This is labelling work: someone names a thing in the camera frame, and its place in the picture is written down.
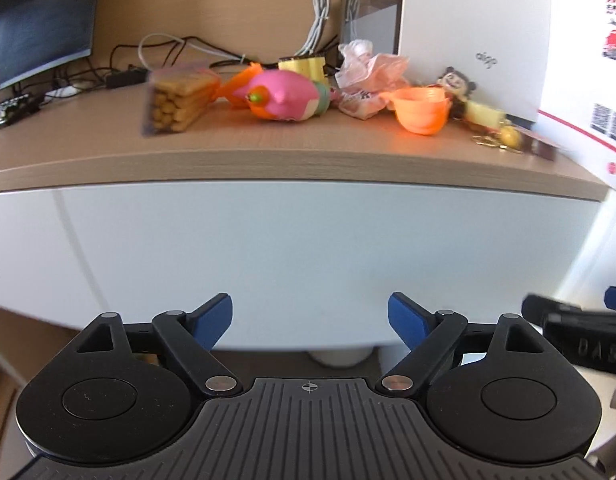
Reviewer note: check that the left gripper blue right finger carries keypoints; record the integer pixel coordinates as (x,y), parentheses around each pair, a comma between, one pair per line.
(431,338)

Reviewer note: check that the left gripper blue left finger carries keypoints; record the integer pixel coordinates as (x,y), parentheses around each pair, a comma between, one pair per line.
(188,338)

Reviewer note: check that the yellow cat figure keychain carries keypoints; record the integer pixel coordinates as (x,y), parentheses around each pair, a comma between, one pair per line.
(491,128)

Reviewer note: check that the orange plastic cup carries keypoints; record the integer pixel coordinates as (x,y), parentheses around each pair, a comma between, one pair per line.
(420,110)

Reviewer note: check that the pink Volcano snack pack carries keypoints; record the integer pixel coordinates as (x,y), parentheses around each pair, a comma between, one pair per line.
(176,97)

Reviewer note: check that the grinning boy figure keychain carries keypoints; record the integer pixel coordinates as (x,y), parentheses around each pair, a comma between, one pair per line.
(458,88)

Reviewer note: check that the pink green squishy bird toy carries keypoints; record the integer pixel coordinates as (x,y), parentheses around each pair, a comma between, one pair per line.
(284,96)

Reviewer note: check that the red round jelly stick pack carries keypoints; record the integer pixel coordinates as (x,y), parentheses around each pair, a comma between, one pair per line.
(532,143)

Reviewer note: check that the white round bin under desk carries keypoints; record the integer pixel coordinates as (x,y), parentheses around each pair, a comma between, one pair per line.
(341,359)

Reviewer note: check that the white desk drawer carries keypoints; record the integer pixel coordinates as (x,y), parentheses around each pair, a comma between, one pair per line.
(312,265)

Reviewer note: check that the orange fish toy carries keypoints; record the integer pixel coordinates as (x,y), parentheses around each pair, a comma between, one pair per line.
(235,89)

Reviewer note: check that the pink crumpled wrapper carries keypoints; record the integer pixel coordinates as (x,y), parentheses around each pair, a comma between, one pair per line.
(364,70)

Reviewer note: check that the white poster board red print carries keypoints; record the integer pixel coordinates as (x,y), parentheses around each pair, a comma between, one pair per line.
(578,104)

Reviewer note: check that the yellow tape roll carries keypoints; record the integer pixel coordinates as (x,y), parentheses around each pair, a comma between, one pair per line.
(312,67)

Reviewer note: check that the white aigo computer case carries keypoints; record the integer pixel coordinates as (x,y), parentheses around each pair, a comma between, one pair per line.
(498,45)

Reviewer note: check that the black white keyboard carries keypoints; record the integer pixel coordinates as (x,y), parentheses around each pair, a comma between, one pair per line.
(15,109)

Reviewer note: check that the black computer monitor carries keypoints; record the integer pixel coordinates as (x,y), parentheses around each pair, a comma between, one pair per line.
(37,35)

